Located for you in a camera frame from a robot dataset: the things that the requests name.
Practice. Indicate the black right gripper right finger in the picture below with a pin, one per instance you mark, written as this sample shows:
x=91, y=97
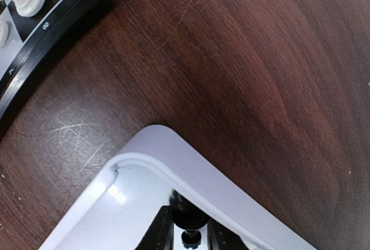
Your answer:
x=221, y=238

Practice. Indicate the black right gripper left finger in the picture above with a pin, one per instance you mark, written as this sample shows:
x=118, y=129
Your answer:
x=160, y=233

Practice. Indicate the white plastic tray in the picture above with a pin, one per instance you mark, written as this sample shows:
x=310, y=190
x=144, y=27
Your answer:
x=158, y=192

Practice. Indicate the black white chessboard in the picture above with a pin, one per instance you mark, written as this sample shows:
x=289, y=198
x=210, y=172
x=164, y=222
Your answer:
x=31, y=38

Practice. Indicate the black chess piece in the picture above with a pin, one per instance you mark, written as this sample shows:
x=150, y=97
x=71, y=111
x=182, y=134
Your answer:
x=188, y=217

